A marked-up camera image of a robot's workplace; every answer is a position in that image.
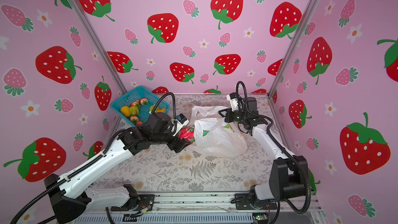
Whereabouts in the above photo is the yellow fake lemon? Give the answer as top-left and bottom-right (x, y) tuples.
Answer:
(120, 106), (131, 118)

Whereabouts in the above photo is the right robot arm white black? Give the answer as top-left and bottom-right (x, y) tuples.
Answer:
(219, 81), (312, 215)

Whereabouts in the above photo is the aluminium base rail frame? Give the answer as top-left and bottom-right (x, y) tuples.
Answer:
(72, 191), (328, 224)

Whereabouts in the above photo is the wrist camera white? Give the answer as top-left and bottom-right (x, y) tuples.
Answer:
(177, 114), (189, 128)
(227, 92), (244, 112)

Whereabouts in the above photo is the teal plastic mesh basket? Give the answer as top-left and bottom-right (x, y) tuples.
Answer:
(111, 86), (160, 127)

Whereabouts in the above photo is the orange yellow fake mango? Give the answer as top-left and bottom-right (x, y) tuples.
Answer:
(155, 108), (167, 113)

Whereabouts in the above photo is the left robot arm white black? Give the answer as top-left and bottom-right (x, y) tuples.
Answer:
(11, 92), (190, 224)

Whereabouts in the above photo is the green fake lime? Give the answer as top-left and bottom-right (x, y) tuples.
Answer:
(129, 106), (140, 116)

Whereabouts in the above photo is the small red fake strawberry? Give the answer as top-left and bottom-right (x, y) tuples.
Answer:
(130, 115), (140, 124)

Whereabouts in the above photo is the white lemon print plastic bag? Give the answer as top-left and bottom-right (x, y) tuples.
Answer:
(188, 106), (248, 158)

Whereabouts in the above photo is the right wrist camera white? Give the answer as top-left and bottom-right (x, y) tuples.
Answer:
(227, 92), (244, 112)

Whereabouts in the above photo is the pink fake dragon fruit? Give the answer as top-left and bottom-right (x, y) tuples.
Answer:
(178, 126), (195, 144)

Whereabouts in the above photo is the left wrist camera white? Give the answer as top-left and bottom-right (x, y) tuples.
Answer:
(177, 114), (189, 128)

